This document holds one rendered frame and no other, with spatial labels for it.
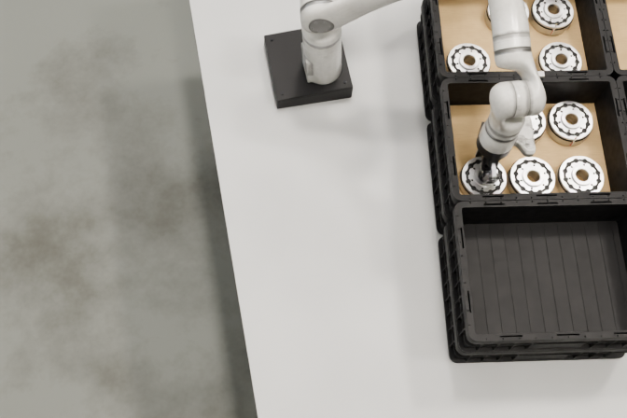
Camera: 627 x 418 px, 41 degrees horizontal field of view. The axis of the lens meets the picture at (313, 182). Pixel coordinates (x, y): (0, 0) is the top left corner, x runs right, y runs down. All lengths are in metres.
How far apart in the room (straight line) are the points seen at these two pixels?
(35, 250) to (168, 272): 0.43
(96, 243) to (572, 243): 1.51
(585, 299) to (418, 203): 0.44
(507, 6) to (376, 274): 0.69
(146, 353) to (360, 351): 0.93
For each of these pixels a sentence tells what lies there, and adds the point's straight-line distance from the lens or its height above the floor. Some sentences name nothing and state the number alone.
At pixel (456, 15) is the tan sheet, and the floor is 0.83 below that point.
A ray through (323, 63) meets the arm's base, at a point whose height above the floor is 0.85.
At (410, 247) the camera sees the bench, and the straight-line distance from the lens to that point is 2.01.
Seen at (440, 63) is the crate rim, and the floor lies 0.93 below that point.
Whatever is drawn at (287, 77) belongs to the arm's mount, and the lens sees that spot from 2.12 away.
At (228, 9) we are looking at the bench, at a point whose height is 0.70.
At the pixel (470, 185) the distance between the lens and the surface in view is 1.92.
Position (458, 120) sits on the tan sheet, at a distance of 2.01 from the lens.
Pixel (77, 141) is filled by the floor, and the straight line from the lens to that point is 2.95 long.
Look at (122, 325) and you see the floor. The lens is 2.70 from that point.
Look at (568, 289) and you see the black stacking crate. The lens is 1.92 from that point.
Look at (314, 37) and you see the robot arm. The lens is 1.94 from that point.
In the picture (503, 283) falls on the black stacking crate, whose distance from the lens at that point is 1.89.
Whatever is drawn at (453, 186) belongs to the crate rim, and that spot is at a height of 0.93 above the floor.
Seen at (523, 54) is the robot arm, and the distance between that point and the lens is 1.65.
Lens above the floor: 2.58
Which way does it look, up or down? 67 degrees down
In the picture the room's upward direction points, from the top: 5 degrees clockwise
